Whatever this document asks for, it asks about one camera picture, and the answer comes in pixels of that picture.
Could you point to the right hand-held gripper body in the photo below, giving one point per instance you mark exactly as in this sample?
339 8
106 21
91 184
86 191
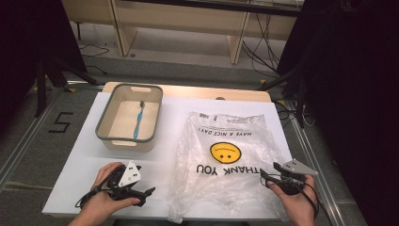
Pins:
298 168

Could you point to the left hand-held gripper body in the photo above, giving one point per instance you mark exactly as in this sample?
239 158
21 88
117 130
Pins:
129 175

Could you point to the clear plastic bag yellow smiley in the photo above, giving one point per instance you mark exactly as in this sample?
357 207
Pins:
238 182

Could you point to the blue toothbrush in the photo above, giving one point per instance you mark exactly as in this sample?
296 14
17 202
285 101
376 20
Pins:
138 121

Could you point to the beige basket with grey rim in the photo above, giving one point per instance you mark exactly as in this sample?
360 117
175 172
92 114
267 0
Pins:
133 116

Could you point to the person's right hand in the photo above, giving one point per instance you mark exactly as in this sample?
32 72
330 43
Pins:
298 207

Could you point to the person's left hand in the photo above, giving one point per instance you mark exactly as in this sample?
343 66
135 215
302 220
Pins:
98 201

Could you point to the white table cover board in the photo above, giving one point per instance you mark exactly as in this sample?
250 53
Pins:
81 150

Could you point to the black metal stand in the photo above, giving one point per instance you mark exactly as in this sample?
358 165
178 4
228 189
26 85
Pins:
300 94

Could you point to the black curtain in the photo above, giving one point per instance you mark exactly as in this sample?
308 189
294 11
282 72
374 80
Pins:
354 94
28 37

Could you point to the black tripod stand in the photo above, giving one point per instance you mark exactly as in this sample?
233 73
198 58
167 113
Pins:
40 88

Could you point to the beige wooden desk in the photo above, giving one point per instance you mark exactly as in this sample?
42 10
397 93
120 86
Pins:
182 19

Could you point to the metal floor rail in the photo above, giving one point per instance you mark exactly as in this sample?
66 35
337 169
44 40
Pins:
316 175
25 144

